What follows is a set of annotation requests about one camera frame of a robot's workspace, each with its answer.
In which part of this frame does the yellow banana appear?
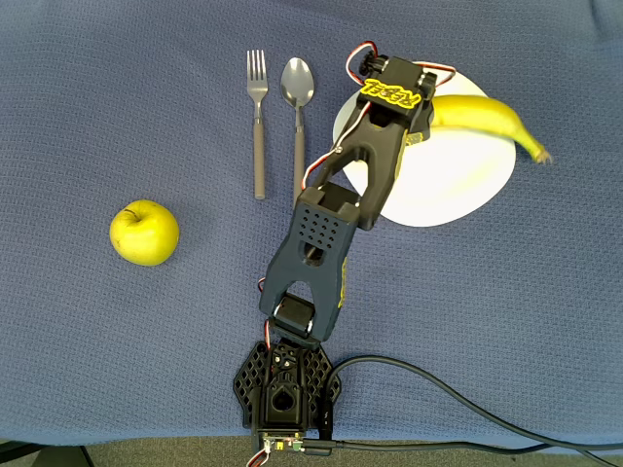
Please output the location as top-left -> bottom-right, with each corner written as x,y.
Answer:
430,94 -> 555,165

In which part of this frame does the white plate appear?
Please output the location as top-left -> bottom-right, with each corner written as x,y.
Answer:
332,60 -> 517,229

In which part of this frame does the green apple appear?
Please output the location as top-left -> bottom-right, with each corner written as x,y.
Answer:
109,198 -> 180,268

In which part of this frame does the blue woven table cloth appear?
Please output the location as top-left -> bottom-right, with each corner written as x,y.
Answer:
0,0 -> 623,448

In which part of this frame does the black tripod stand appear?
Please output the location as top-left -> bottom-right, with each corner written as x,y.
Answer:
0,440 -> 94,467

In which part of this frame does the red white servo wire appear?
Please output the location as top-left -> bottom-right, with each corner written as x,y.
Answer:
416,60 -> 458,91
346,42 -> 379,90

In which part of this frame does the spoon with beige handle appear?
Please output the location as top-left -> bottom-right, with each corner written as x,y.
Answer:
279,56 -> 315,205

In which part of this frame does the fork with beige handle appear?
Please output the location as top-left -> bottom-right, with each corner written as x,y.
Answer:
246,49 -> 270,200

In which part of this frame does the black cable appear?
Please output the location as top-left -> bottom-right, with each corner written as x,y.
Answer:
320,354 -> 623,449

